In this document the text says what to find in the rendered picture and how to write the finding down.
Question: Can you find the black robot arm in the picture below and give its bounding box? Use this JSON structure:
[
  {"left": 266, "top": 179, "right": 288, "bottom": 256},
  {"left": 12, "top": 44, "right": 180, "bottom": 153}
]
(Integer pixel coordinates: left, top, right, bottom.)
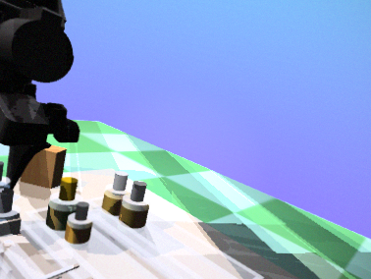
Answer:
[{"left": 0, "top": 0, "right": 74, "bottom": 146}]

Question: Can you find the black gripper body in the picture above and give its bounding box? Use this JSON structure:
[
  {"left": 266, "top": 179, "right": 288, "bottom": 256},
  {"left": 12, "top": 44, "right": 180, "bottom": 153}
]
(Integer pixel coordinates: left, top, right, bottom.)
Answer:
[{"left": 0, "top": 69, "right": 80, "bottom": 142}]

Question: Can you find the brown cardboard box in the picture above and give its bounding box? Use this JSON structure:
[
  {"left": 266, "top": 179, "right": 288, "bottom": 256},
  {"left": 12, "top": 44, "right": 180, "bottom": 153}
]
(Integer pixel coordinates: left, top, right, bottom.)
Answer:
[{"left": 20, "top": 145, "right": 67, "bottom": 189}]

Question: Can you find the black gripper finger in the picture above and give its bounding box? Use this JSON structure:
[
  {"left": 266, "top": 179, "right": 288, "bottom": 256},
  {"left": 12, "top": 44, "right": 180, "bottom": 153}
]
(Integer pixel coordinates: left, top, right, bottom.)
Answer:
[{"left": 6, "top": 142, "right": 52, "bottom": 190}]

